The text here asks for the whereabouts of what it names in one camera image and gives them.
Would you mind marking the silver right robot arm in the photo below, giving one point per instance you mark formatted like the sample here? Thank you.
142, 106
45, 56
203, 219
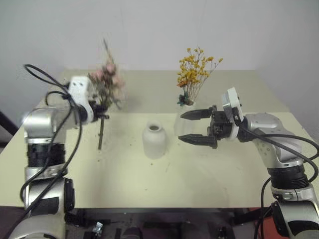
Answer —
271, 147

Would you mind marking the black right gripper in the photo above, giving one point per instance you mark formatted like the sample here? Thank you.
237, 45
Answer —
220, 124

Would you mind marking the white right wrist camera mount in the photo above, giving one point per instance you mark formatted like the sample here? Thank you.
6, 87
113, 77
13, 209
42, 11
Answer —
233, 100

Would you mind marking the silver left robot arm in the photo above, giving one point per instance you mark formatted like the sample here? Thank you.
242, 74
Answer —
40, 124

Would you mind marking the dark rounded shape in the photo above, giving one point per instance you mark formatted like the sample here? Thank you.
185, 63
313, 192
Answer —
132, 233

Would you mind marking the white vase with narrow neck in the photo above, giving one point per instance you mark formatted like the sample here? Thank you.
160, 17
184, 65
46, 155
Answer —
154, 143

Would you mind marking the yellow flower bouquet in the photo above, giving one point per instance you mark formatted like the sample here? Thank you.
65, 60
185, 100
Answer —
193, 72

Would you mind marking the white vase with wide body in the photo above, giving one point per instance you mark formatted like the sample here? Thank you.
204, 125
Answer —
183, 127

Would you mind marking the small silver metal clamp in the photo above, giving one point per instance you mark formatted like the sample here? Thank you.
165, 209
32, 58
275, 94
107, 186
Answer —
98, 227

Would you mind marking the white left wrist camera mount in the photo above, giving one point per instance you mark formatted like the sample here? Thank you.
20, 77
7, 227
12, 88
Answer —
79, 90

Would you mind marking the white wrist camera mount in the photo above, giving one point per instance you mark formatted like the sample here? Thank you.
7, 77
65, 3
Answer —
79, 90
233, 100

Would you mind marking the pink flower bouquet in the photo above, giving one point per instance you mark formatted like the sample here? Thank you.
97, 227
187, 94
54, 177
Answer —
109, 74

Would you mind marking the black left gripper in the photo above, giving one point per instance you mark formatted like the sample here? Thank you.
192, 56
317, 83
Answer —
96, 107

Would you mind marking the black table frame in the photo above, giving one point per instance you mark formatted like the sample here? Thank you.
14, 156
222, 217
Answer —
162, 214

